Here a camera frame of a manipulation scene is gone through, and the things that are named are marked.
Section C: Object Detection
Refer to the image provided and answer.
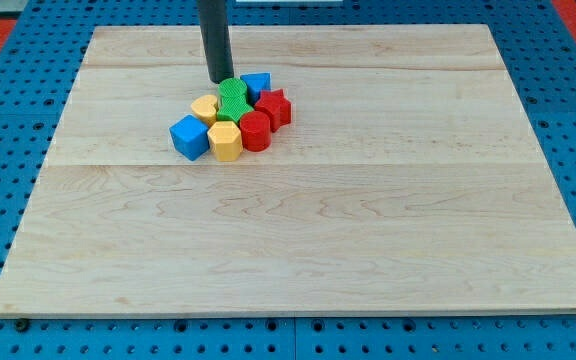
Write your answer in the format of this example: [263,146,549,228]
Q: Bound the yellow hexagon block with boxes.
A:
[207,121,243,162]

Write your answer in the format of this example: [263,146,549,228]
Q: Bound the light wooden board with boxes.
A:
[0,24,576,319]

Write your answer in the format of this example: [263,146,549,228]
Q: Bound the green cylinder block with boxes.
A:
[218,77,247,98]

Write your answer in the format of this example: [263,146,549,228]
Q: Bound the blue triangle block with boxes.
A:
[240,72,271,105]

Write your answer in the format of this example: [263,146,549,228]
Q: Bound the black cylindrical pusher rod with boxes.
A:
[196,0,234,84]

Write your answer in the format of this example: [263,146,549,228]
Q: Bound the red cylinder block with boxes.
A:
[239,111,271,152]

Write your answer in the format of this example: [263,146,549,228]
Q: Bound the red star block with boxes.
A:
[254,89,292,132]

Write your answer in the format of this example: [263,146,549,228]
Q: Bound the green star block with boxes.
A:
[217,96,254,125]

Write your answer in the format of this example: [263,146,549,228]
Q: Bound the blue cube block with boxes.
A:
[169,115,210,161]

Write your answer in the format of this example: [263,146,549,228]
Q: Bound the yellow heart block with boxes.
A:
[190,94,218,127]

